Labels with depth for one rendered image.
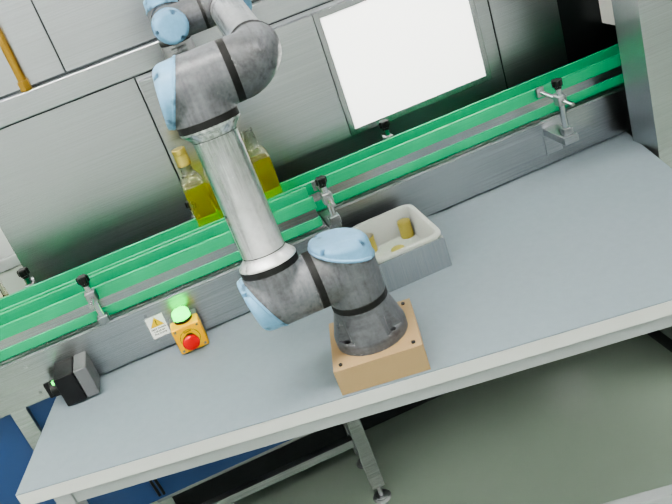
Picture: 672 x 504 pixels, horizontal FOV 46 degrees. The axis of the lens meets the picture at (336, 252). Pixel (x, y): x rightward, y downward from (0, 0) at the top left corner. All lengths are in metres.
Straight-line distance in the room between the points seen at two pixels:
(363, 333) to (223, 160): 0.43
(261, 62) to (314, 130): 0.76
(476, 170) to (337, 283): 0.77
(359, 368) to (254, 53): 0.62
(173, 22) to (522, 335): 0.97
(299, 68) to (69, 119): 0.59
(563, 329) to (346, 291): 0.43
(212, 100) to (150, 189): 0.79
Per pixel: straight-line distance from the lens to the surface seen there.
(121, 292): 1.97
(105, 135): 2.13
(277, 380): 1.72
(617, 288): 1.70
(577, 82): 2.26
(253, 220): 1.46
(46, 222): 2.20
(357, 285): 1.51
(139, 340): 2.00
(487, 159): 2.17
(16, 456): 2.19
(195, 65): 1.42
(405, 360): 1.57
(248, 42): 1.44
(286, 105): 2.14
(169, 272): 1.95
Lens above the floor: 1.69
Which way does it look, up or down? 26 degrees down
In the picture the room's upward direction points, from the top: 20 degrees counter-clockwise
